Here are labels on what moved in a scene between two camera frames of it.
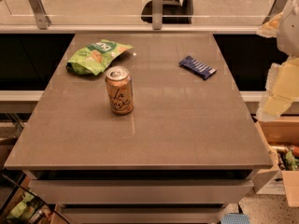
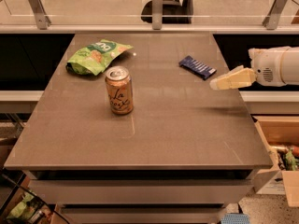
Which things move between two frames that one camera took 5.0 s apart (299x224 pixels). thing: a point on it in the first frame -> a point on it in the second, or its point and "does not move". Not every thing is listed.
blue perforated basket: [235, 218] does not move
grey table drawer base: [140, 196] does not move
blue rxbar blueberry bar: [197, 67] does not move
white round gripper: [290, 32] -> [267, 68]
